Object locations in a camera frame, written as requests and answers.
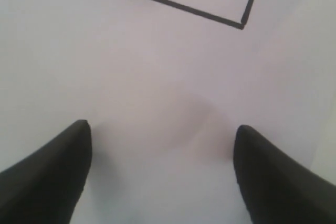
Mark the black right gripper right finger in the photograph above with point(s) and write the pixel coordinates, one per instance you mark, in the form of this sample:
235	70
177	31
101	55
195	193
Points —
274	187

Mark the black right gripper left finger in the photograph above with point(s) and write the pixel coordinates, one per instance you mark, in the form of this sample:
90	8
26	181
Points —
45	186

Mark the white paper with square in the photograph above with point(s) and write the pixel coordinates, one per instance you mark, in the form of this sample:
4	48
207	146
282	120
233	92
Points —
164	92

